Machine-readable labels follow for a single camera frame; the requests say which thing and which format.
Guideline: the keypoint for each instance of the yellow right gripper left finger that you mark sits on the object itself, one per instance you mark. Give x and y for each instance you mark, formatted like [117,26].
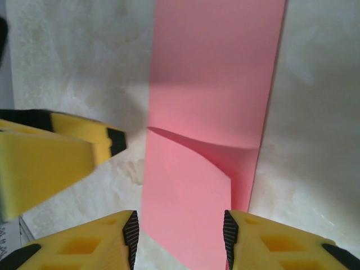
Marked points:
[84,247]

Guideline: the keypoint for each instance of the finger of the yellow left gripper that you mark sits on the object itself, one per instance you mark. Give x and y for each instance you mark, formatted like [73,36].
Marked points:
[42,168]
[84,130]

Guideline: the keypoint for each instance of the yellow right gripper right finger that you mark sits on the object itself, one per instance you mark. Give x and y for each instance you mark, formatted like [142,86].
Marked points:
[281,247]

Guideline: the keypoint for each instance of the pink paper sheet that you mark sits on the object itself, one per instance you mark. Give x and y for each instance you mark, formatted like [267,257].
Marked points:
[208,70]

